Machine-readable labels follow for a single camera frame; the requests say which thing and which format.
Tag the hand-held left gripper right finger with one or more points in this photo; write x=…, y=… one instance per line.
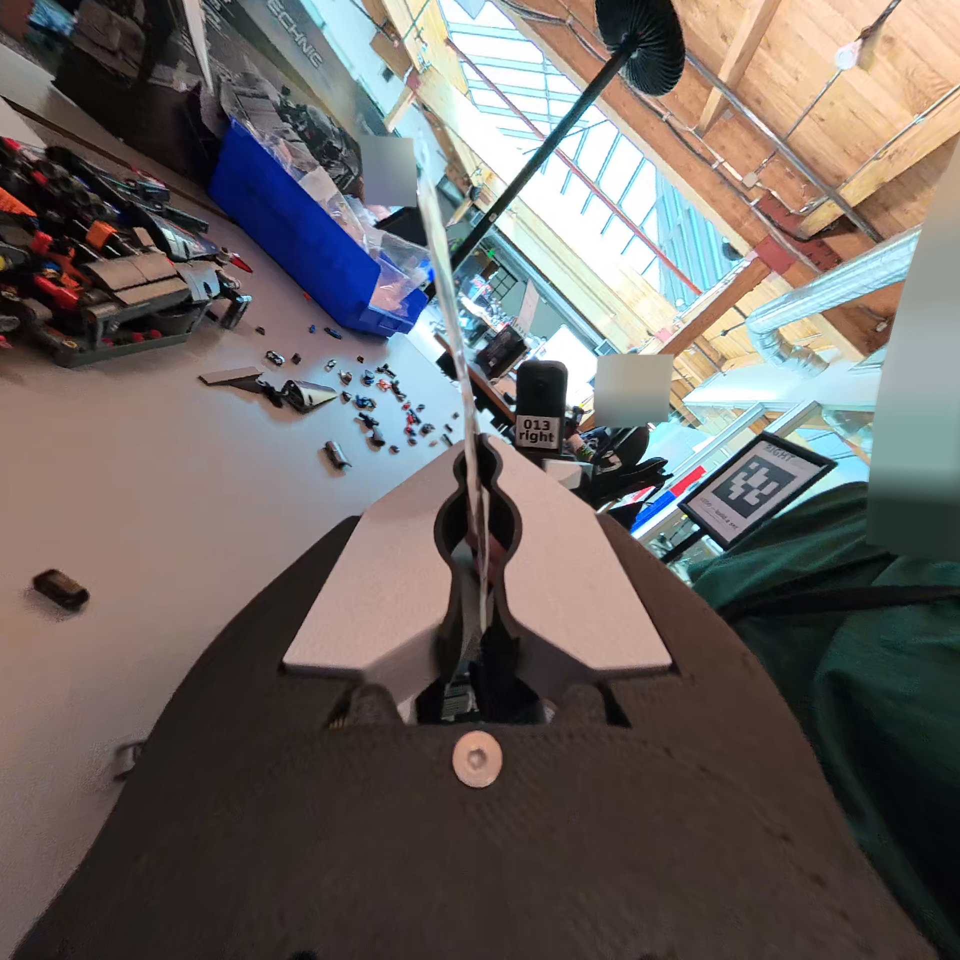
x=592, y=600

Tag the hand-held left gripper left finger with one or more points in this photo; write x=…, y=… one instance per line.
x=367, y=600

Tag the lego sticker sheet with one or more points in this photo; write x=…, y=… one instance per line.
x=446, y=300

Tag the grey lego car model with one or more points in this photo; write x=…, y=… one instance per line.
x=112, y=270

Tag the scattered small lego parts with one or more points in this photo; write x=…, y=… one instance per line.
x=375, y=390

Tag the grey curved lego panel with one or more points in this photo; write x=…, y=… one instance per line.
x=311, y=394

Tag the grey lego wedge plate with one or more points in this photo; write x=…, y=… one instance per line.
x=229, y=375

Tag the black lego set box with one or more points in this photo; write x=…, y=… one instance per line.
x=262, y=45

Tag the person's dark clothing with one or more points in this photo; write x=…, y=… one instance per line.
x=862, y=712

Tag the blue plastic bin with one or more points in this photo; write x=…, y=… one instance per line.
x=285, y=225

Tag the silver ventilation duct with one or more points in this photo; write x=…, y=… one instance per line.
x=825, y=292

